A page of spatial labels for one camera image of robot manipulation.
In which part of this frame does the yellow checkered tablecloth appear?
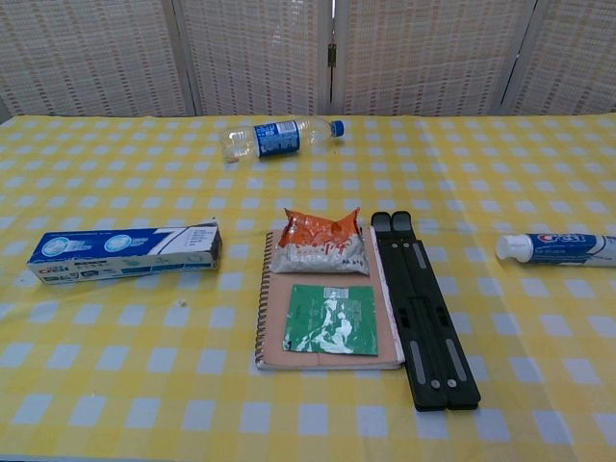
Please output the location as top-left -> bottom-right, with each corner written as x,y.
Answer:
0,114 -> 616,462

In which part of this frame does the orange and white snack bag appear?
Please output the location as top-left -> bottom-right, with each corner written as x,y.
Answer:
269,206 -> 371,278

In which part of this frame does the brown spiral notebook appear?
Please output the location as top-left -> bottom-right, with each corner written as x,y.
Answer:
253,225 -> 405,372

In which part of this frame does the woven folding screen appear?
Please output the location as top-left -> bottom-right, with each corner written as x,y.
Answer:
0,0 -> 616,117

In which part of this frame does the black folding laptop stand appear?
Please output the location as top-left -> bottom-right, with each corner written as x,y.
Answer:
370,210 -> 482,413

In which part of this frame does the clear bottle with blue label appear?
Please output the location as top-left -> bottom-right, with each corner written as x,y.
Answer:
219,117 -> 347,164

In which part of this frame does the green foil sachet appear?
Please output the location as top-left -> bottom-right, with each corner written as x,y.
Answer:
281,283 -> 380,357

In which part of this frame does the blue and white carton box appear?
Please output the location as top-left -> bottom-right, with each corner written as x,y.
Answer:
26,218 -> 223,286

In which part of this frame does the white toothpaste tube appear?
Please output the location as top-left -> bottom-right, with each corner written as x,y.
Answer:
495,231 -> 616,269

